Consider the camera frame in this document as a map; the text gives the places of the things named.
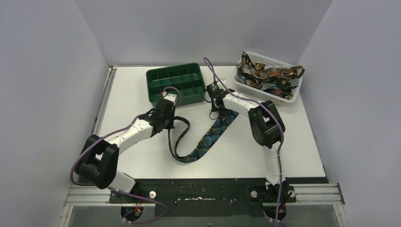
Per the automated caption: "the blue patterned tie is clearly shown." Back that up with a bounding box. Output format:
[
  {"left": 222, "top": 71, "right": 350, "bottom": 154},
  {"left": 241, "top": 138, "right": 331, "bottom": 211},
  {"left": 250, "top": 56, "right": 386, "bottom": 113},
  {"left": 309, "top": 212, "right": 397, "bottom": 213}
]
[{"left": 168, "top": 110, "right": 239, "bottom": 164}]

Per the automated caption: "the green compartment tray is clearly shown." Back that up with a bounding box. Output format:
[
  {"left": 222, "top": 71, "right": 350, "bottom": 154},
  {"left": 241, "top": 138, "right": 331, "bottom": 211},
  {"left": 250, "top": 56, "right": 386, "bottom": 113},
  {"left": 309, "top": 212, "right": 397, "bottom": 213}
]
[{"left": 146, "top": 63, "right": 206, "bottom": 107}]

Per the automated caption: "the white plastic basket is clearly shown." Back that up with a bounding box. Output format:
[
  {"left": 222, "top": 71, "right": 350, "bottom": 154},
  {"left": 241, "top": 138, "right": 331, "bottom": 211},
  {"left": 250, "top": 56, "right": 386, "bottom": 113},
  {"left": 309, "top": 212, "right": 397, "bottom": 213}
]
[{"left": 233, "top": 51, "right": 305, "bottom": 106}]

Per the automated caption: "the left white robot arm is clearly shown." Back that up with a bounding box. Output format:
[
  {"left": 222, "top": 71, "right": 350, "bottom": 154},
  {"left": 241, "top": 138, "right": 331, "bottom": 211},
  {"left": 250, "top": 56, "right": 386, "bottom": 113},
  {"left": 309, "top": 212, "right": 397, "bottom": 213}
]
[{"left": 70, "top": 95, "right": 177, "bottom": 203}]

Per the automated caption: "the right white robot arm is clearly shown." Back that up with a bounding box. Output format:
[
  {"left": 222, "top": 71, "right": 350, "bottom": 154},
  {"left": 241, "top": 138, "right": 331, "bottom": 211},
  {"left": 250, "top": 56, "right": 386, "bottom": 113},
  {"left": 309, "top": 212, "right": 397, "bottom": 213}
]
[{"left": 206, "top": 82, "right": 285, "bottom": 185}]

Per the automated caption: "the pile of patterned ties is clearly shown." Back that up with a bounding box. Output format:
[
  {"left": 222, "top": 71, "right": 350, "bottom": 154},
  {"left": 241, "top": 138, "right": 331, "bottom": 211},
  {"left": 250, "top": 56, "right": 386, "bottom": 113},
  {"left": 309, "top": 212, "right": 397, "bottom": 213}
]
[{"left": 234, "top": 52, "right": 305, "bottom": 100}]

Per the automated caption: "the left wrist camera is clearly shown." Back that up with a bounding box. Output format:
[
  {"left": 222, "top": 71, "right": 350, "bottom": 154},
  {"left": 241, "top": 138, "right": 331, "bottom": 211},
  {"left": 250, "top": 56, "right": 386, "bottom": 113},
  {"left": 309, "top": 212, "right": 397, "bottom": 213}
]
[{"left": 161, "top": 91, "right": 178, "bottom": 105}]

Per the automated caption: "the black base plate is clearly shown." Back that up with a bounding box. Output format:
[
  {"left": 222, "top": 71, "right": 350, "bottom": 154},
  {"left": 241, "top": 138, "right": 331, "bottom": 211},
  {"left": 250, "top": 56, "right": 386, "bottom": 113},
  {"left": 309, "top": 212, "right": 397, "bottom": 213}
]
[{"left": 110, "top": 177, "right": 329, "bottom": 218}]

